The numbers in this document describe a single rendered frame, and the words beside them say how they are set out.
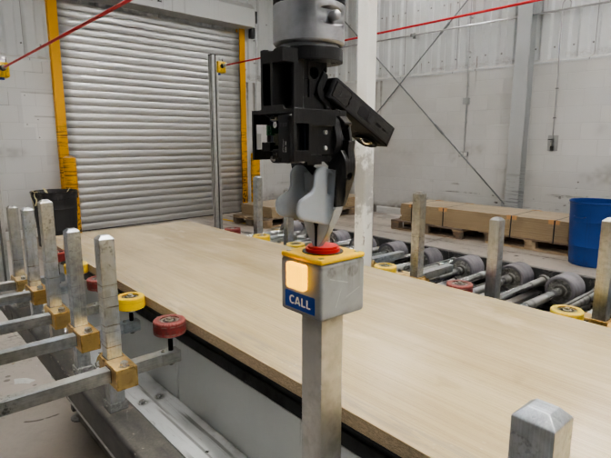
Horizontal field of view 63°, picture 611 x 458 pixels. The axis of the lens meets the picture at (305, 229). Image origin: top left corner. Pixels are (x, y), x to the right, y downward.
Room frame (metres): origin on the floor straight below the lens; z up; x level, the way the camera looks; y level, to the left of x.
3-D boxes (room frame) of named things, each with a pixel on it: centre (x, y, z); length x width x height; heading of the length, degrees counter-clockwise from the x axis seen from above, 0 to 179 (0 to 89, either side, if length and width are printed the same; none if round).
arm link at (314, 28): (0.55, -0.01, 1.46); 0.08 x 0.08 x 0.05
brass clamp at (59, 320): (1.48, 0.78, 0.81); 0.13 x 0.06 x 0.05; 41
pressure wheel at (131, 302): (1.37, 0.50, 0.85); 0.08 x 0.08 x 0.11
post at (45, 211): (1.50, 0.79, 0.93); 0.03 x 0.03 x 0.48; 41
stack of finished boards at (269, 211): (8.72, -0.04, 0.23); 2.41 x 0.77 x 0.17; 136
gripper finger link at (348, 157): (0.54, -0.03, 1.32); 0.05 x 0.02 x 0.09; 41
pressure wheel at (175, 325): (1.18, 0.34, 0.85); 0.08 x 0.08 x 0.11
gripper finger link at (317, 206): (0.53, -0.01, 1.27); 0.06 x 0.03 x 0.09; 131
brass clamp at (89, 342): (1.29, 0.61, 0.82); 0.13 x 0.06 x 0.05; 41
